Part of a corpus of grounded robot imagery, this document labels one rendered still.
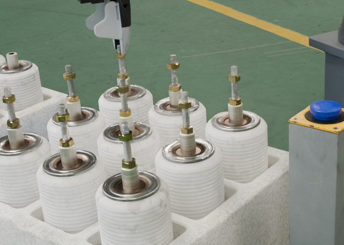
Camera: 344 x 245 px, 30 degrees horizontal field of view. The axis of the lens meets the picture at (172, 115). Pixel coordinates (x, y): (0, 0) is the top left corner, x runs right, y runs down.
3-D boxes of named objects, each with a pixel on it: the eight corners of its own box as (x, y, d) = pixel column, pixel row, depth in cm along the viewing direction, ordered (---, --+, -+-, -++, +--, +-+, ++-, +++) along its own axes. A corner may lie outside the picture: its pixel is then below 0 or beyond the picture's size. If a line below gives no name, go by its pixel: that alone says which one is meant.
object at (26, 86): (33, 134, 145) (19, 57, 138) (59, 144, 139) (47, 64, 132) (-4, 149, 139) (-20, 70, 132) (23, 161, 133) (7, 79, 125)
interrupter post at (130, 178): (122, 184, 84) (120, 162, 82) (141, 183, 84) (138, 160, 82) (122, 194, 82) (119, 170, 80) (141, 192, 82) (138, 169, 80)
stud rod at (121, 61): (128, 86, 113) (123, 44, 110) (124, 87, 112) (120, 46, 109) (123, 85, 113) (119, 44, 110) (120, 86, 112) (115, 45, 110)
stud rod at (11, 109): (11, 135, 96) (1, 88, 93) (15, 133, 97) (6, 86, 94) (16, 136, 96) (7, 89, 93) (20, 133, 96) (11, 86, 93)
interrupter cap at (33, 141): (8, 162, 92) (7, 158, 92) (-17, 148, 97) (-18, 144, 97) (52, 144, 97) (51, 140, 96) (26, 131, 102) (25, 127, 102)
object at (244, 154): (208, 208, 110) (202, 111, 103) (263, 204, 110) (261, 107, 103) (213, 241, 101) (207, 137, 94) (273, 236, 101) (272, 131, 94)
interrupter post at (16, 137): (15, 151, 95) (11, 131, 94) (6, 146, 97) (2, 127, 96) (28, 145, 97) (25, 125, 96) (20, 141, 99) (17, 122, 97)
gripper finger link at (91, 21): (86, 46, 113) (81, -4, 108) (118, 41, 114) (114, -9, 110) (90, 54, 110) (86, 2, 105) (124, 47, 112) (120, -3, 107)
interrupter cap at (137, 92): (154, 96, 112) (153, 93, 112) (114, 107, 109) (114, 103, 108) (134, 84, 118) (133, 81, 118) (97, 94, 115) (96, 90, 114)
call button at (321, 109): (319, 110, 86) (319, 96, 85) (346, 117, 83) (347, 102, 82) (304, 121, 83) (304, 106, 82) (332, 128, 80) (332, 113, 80)
